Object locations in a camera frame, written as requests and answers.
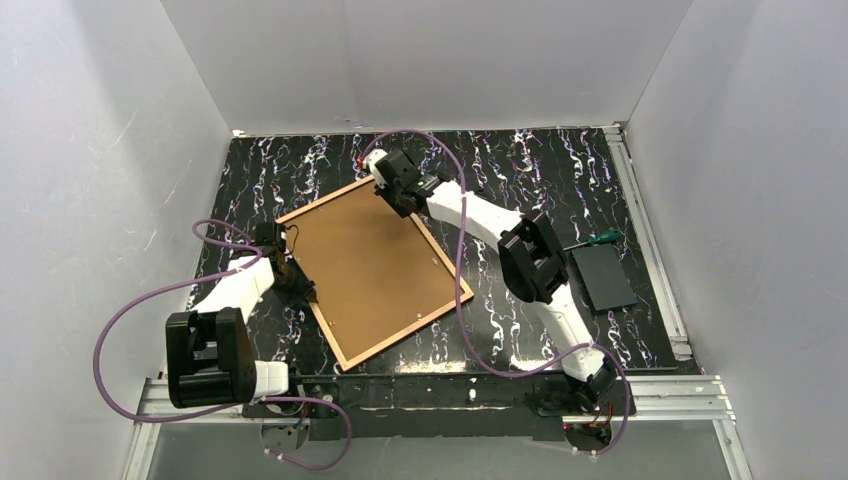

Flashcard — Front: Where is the black picture frame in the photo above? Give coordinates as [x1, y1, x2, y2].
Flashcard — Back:
[278, 176, 474, 371]

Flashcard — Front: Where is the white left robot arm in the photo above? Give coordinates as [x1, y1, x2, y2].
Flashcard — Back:
[165, 222, 316, 408]

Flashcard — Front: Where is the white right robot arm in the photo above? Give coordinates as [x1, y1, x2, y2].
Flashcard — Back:
[361, 149, 617, 411]

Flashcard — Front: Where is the black rectangular pad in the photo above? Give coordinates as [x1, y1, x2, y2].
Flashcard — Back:
[571, 244, 637, 313]

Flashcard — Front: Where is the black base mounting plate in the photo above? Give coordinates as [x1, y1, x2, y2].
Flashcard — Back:
[243, 372, 636, 441]

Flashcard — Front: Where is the green handled screwdriver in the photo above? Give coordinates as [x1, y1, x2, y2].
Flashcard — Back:
[564, 230, 624, 251]

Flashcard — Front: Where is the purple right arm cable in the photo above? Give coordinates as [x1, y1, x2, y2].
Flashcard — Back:
[360, 129, 634, 458]

